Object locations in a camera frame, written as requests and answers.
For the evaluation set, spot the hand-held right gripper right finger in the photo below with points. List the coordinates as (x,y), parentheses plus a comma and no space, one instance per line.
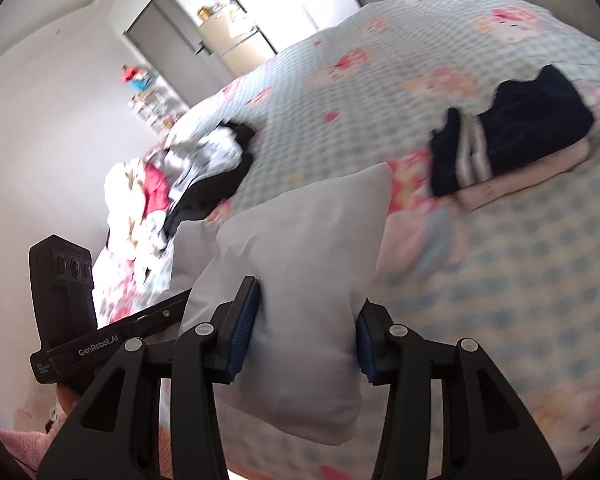
(366,347)

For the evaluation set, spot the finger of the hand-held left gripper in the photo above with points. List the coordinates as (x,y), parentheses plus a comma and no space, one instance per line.
(162,312)

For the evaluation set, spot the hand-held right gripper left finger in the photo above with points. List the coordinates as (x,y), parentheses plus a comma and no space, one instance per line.
(242,330)

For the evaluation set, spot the white shirt with navy trim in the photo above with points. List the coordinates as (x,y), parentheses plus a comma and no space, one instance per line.
(300,270)

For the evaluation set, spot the plain white garment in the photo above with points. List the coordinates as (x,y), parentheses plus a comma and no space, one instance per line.
(152,245)

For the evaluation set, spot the cream garment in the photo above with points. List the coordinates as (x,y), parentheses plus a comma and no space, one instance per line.
(125,200)

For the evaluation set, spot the blue checkered cartoon bedspread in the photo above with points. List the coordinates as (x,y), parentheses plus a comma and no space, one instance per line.
(480,285)

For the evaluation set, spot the black garment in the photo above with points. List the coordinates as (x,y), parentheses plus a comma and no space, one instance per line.
(215,190)

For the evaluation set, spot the light printed garment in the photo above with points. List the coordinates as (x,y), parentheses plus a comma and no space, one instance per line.
(200,155)

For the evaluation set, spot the pink fluffy cloth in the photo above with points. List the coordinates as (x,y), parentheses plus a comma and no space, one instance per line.
(20,442)

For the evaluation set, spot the small black cloth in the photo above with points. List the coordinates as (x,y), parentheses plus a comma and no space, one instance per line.
(241,135)

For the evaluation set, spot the red and blue toy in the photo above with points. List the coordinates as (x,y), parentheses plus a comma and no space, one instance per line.
(137,77)

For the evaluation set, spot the pale pink folded garment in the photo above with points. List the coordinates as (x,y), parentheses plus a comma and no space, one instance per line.
(525,175)

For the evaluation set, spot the grey door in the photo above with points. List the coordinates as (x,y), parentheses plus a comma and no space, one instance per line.
(170,40)

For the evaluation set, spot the navy striped folded garment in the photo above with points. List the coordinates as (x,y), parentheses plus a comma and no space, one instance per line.
(525,125)

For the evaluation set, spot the beige refrigerator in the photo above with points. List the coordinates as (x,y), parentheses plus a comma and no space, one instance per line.
(240,40)

